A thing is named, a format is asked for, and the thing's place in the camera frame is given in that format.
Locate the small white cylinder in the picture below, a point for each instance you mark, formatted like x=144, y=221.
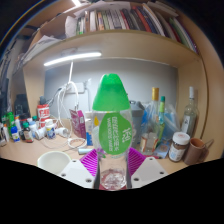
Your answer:
x=61, y=132

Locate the white and blue carton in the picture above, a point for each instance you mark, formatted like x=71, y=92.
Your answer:
x=88, y=128

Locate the white wall outlet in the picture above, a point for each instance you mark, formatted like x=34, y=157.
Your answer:
x=78, y=87

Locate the white light bar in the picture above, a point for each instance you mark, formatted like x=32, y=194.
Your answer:
x=71, y=58

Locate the brown jar with white lid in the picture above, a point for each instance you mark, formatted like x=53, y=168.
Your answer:
x=178, y=148

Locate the blue plastic bag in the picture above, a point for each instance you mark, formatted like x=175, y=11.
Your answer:
x=171, y=121

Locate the grey shaker bottle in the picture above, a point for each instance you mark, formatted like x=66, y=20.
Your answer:
x=137, y=123

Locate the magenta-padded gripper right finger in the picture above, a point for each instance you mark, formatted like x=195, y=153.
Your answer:
x=149, y=170

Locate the green metal tin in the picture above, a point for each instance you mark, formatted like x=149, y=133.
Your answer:
x=10, y=121

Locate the wooden shelf unit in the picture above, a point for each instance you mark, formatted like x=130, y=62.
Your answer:
x=133, y=43

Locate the black box device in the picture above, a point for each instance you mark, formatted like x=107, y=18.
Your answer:
x=22, y=105

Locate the yellow-capped glass bottle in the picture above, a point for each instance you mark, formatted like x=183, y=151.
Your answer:
x=150, y=133

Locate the small blue bottle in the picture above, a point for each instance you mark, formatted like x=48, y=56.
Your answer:
x=15, y=134

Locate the clear green-capped water bottle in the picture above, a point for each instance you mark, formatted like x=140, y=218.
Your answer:
x=111, y=100

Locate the maroon pouch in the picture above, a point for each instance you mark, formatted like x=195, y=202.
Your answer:
x=77, y=123

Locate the brown mug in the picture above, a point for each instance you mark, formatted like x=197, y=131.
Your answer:
x=195, y=151

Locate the white-capped clear glass bottle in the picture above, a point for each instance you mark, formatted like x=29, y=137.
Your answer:
x=190, y=120

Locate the dark green-capped bottle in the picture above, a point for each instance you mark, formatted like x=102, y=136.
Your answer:
x=28, y=134

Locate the white blue-labelled pill bottle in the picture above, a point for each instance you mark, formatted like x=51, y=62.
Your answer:
x=50, y=130

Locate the red-labelled canister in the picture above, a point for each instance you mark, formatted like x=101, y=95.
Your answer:
x=43, y=116

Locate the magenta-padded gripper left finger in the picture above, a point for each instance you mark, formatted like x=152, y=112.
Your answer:
x=76, y=171

